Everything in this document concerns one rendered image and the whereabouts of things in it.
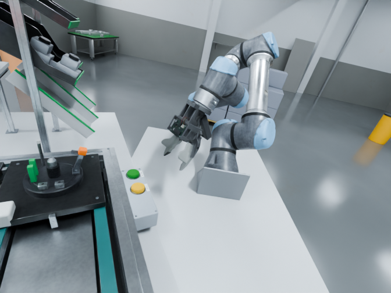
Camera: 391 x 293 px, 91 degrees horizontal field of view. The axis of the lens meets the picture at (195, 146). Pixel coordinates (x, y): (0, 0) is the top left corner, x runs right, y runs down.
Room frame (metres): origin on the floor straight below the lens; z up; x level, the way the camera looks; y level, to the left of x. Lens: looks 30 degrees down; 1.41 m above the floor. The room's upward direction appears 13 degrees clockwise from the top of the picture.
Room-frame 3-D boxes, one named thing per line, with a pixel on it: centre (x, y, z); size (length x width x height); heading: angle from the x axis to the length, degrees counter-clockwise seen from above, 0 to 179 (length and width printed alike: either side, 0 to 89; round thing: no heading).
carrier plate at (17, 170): (0.39, 0.37, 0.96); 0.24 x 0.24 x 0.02; 34
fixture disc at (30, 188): (0.39, 0.37, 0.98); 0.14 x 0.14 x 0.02
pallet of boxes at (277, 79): (3.56, -0.65, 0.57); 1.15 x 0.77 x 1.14; 78
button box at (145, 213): (0.44, 0.15, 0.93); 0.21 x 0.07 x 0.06; 34
